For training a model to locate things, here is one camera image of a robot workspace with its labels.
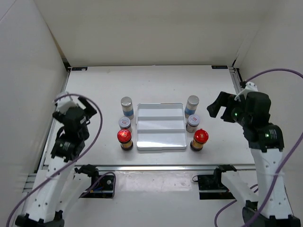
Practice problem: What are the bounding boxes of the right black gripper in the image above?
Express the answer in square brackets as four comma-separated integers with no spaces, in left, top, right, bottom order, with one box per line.
[206,91,250,126]

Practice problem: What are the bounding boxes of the red-lid sauce jar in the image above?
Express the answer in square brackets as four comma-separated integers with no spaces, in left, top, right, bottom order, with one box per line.
[117,129,133,150]
[190,129,209,151]

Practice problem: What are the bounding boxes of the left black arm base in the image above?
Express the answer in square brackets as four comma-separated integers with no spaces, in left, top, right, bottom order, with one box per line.
[74,164,116,199]

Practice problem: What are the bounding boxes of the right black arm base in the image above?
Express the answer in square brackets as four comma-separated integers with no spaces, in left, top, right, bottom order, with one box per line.
[192,165,237,200]

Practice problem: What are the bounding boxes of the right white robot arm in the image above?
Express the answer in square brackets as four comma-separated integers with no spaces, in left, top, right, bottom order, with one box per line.
[207,92,301,227]

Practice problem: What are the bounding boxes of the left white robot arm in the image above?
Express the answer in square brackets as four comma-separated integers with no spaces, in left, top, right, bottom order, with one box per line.
[15,94,100,227]

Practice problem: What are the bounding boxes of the right silver-lid shaker bottle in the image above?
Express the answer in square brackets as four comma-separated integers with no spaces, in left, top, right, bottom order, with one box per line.
[185,95,199,118]

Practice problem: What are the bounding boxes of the silver-lid shaker bottle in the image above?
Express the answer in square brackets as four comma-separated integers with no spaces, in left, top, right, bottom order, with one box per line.
[185,95,199,118]
[121,96,134,120]

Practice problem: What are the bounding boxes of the right white-lid small jar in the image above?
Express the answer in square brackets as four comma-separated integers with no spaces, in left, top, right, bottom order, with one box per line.
[186,114,200,133]

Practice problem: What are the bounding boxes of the white-lid small jar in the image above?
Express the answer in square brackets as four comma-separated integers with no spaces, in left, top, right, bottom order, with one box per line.
[186,114,200,133]
[118,117,132,132]

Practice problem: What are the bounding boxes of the left black table label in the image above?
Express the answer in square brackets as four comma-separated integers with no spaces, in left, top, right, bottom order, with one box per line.
[71,67,88,71]

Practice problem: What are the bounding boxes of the black table label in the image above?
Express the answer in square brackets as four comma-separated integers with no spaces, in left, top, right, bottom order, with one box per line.
[211,65,228,70]
[71,67,88,71]

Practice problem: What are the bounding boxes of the left silver-lid shaker bottle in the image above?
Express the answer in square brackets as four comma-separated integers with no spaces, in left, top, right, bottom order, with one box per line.
[121,96,134,120]

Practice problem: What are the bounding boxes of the left white-lid small jar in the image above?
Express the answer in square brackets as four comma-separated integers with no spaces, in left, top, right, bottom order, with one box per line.
[118,117,132,132]

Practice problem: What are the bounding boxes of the right black table label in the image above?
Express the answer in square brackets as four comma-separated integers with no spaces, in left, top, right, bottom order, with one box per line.
[211,65,228,70]

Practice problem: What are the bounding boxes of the white plastic organizer tray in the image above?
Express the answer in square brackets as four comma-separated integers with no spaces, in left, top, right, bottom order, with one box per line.
[136,103,187,152]

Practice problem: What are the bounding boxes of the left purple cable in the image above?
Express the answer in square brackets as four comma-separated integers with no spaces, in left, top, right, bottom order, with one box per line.
[6,93,104,227]

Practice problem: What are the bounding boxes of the purple cable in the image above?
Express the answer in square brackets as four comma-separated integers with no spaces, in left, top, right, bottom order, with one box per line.
[6,93,104,227]
[214,68,303,227]

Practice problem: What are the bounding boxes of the right aluminium rail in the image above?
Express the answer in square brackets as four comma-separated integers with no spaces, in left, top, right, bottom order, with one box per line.
[228,66,243,94]

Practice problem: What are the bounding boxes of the aluminium rail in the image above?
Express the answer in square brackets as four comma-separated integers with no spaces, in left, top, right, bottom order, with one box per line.
[228,66,243,94]
[33,69,71,174]
[36,164,255,171]

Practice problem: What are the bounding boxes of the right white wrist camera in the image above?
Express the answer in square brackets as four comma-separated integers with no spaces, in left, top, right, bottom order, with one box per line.
[234,81,258,101]

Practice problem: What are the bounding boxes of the left aluminium rail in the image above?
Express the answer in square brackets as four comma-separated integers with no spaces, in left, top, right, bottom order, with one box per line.
[33,69,71,174]

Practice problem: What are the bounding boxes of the front aluminium rail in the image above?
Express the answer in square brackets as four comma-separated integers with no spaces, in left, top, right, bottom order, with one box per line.
[36,164,255,171]

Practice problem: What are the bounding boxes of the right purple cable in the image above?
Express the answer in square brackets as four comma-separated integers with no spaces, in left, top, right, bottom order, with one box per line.
[214,68,303,227]

